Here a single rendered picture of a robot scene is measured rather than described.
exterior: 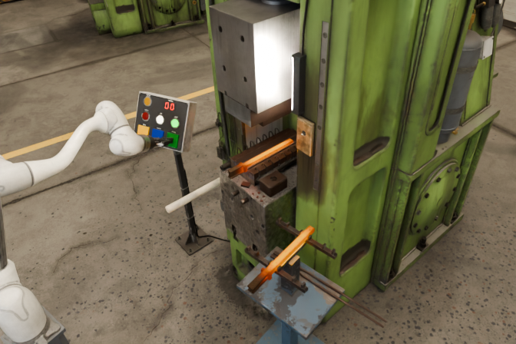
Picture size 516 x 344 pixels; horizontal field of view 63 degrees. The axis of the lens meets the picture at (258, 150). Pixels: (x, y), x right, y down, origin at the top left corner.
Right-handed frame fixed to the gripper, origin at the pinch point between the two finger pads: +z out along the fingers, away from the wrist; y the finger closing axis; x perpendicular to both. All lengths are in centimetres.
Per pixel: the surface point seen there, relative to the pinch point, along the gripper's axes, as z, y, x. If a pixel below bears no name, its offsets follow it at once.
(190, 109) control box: 5.8, 7.0, 18.5
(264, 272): -41, 81, -33
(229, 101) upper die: -13.1, 39.0, 28.3
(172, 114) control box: 4.2, -2.6, 13.7
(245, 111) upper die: -18, 50, 26
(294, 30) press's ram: -21, 67, 63
